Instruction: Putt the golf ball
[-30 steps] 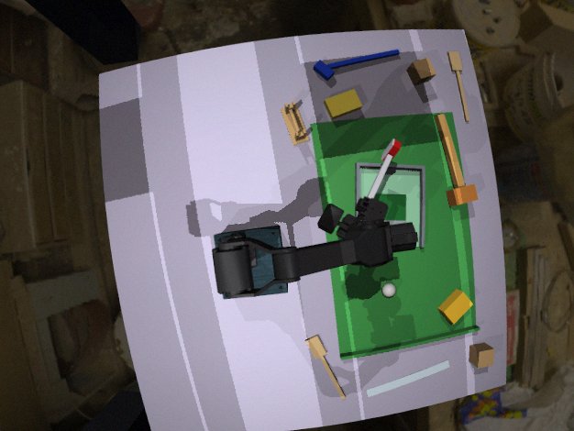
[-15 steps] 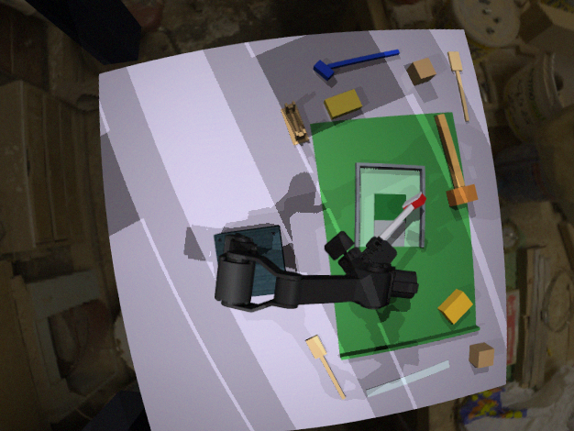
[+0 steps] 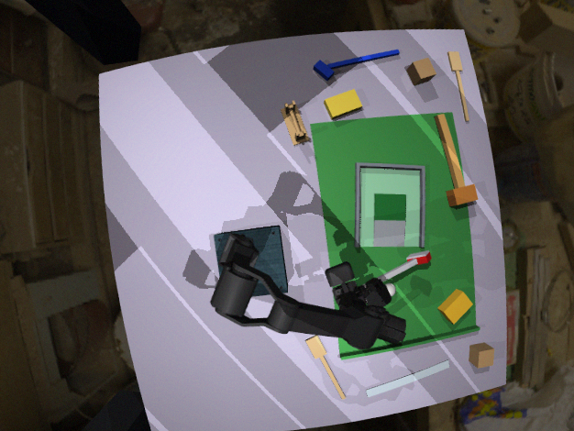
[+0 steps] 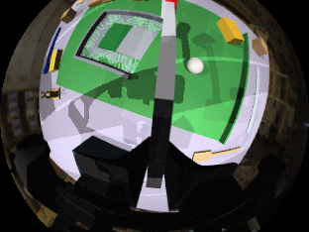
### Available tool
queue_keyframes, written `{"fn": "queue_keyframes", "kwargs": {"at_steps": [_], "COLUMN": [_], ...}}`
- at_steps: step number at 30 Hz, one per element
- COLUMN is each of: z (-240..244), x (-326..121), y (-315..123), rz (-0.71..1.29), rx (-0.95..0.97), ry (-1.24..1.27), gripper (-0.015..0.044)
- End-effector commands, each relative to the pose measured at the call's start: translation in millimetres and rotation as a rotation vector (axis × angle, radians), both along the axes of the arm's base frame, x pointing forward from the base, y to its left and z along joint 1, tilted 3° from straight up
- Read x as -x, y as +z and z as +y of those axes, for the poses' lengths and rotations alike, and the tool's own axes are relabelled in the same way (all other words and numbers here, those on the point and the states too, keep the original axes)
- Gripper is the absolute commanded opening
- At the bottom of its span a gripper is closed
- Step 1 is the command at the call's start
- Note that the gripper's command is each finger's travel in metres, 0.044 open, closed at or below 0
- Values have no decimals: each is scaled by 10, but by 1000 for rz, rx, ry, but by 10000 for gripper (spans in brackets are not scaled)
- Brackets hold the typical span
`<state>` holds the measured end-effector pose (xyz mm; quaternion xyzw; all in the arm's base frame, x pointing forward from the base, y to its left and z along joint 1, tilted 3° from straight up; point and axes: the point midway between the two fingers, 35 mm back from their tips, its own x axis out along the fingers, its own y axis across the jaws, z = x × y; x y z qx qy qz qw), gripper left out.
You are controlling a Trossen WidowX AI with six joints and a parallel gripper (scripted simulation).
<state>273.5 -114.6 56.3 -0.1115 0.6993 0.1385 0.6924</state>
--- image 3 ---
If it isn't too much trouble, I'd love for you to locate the blue golf putter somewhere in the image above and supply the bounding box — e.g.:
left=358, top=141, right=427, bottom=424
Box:
left=314, top=50, right=400, bottom=81

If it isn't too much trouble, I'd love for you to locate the white golf ball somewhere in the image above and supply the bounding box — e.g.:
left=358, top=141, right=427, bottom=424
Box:
left=385, top=282, right=396, bottom=296

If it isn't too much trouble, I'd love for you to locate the brown wooden mallet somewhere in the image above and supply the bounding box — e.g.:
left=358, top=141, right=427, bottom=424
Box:
left=435, top=114, right=479, bottom=206

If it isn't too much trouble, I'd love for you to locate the tan cube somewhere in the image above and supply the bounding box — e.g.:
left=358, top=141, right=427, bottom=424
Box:
left=407, top=58, right=436, bottom=86
left=469, top=342, right=494, bottom=368

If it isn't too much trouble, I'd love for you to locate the green rectangular mat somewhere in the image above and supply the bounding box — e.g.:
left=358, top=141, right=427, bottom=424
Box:
left=310, top=112, right=476, bottom=343

